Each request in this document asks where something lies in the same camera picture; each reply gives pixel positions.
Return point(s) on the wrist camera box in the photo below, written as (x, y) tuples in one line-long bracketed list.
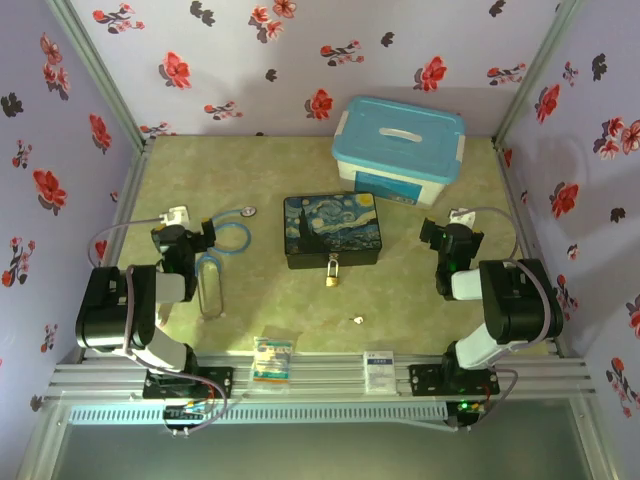
[(460, 216), (175, 216)]

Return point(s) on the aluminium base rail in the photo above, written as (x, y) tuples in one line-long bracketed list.
[(325, 372)]

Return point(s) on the small white carton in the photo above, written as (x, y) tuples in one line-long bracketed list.
[(380, 372)]

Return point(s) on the aluminium frame post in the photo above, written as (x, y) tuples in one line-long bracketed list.
[(535, 70), (100, 75)]

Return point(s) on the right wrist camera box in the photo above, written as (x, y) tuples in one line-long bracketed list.
[(460, 216)]

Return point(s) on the blue stethoscope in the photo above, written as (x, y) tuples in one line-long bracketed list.
[(248, 211)]

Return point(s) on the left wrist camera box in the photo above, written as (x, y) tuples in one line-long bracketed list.
[(175, 216)]

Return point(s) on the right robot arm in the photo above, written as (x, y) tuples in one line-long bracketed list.
[(515, 300)]

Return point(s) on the small key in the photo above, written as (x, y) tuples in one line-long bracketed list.
[(357, 318)]

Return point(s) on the clear plastic packet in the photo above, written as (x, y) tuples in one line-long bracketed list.
[(271, 362)]

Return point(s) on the aluminium side rail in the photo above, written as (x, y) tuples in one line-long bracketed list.
[(131, 185), (507, 185)]

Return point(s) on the starry night painted box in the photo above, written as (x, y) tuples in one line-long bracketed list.
[(332, 230)]

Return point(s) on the brass padlock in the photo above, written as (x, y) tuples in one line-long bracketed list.
[(332, 280)]

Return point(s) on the blue lidded storage box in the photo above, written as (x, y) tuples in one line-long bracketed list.
[(400, 145)]

